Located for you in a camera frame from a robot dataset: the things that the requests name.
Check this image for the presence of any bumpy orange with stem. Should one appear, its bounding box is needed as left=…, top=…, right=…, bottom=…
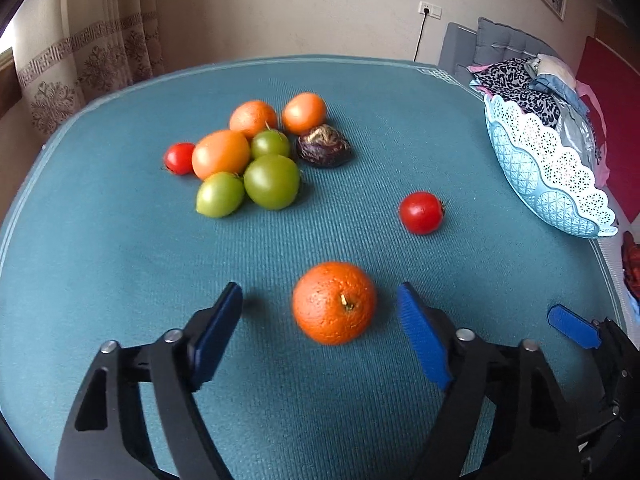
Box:
left=292, top=261, right=378, bottom=346

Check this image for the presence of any light green tomato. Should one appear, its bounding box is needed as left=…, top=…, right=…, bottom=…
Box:
left=195, top=172, right=245, bottom=218

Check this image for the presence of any small red tomato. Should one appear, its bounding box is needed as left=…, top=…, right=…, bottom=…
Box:
left=163, top=142, right=195, bottom=176

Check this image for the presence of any large green tomato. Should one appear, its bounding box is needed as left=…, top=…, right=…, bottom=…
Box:
left=243, top=155, right=300, bottom=210

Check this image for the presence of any smooth large orange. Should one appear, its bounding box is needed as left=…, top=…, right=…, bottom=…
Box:
left=192, top=130, right=252, bottom=180

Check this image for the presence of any dark purple shrivelled fruit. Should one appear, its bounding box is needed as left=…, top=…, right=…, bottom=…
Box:
left=296, top=125, right=354, bottom=168

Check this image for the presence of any light blue lace basket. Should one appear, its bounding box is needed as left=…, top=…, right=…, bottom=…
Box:
left=484, top=94, right=618, bottom=238

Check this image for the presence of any pile of clothes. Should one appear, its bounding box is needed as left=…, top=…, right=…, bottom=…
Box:
left=466, top=53, right=610, bottom=188

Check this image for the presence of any red cloth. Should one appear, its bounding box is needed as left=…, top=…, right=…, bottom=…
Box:
left=577, top=37, right=639, bottom=222

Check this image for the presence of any teal bed mat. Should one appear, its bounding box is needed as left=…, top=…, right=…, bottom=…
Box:
left=1, top=58, right=622, bottom=479

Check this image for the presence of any grey padded headboard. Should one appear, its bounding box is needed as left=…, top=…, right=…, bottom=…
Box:
left=437, top=18, right=559, bottom=84

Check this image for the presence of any small green tomato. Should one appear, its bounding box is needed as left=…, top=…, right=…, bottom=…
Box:
left=250, top=129, right=291, bottom=159

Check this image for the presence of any patterned beige curtain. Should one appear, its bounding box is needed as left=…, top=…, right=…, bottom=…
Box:
left=12, top=0, right=165, bottom=136

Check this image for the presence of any white wall socket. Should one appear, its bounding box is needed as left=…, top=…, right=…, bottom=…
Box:
left=418, top=1, right=442, bottom=20

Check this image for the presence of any black power cable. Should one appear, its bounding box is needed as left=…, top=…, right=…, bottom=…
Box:
left=412, top=8, right=432, bottom=63

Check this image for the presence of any brown wooden window frame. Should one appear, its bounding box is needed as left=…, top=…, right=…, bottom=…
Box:
left=0, top=49, right=22, bottom=118

